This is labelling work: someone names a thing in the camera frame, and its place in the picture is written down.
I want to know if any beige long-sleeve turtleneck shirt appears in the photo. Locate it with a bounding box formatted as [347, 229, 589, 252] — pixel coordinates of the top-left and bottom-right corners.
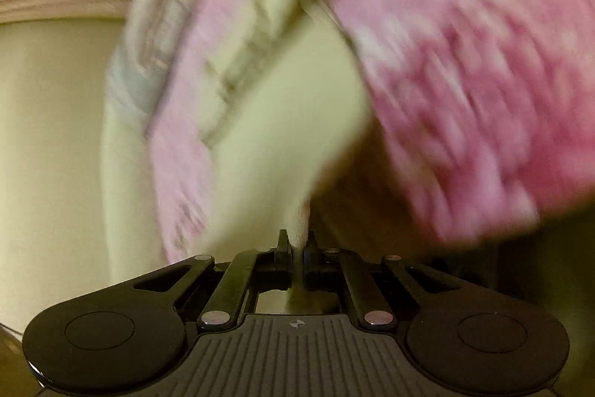
[191, 0, 372, 260]

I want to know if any cream padded bed side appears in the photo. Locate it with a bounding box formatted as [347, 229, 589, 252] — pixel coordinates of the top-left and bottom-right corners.
[100, 102, 167, 284]

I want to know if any pink rose floral bedsheet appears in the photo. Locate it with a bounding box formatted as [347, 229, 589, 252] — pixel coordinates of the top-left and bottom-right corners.
[153, 0, 594, 255]

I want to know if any folded pink grey quilt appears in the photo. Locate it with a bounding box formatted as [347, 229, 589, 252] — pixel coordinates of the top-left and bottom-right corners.
[106, 0, 197, 132]

